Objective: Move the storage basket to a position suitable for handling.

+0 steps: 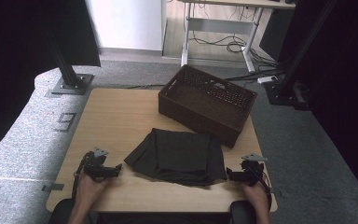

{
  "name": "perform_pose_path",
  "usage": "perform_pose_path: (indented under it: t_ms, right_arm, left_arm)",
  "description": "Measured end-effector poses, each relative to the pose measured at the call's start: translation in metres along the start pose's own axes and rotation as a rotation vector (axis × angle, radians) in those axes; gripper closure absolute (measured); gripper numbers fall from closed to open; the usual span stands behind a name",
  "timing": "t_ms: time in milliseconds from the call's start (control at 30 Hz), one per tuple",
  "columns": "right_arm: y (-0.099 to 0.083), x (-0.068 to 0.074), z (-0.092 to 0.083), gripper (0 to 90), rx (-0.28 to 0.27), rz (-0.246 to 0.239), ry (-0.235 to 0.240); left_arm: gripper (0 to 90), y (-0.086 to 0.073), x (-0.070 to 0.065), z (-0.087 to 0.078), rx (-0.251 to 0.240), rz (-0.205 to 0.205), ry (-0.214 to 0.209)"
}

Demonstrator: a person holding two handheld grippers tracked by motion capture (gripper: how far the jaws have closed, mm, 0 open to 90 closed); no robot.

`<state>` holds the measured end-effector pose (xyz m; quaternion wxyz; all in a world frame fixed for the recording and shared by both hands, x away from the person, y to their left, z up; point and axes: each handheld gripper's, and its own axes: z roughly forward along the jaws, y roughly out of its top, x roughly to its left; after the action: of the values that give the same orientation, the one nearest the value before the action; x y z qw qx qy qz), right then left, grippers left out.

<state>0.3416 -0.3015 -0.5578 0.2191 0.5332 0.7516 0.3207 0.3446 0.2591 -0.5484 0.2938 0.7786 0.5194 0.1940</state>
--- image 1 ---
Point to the black curtain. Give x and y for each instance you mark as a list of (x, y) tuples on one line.
[(348, 93), (18, 56)]

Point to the black slanted metal stand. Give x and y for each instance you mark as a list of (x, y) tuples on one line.
[(289, 84)]

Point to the white power strip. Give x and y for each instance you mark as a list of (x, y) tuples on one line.
[(267, 79)]

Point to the white metal frame desk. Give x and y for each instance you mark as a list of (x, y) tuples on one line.
[(220, 25)]

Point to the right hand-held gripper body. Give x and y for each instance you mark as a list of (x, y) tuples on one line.
[(251, 172)]

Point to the person's left hand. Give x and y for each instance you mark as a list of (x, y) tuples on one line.
[(88, 189)]

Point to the person's right hand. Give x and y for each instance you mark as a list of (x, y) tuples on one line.
[(256, 196)]

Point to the black metal stand, base plate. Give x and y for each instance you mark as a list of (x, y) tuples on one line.
[(70, 79)]

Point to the grey tape strip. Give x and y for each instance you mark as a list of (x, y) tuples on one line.
[(53, 187)]

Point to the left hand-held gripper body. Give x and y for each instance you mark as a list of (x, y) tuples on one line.
[(94, 164)]

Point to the white cabinet panel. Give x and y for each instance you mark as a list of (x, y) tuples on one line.
[(127, 25)]

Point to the brown wicker basket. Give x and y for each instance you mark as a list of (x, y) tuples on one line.
[(205, 102)]

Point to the dark grey pants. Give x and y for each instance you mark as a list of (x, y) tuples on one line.
[(180, 157)]

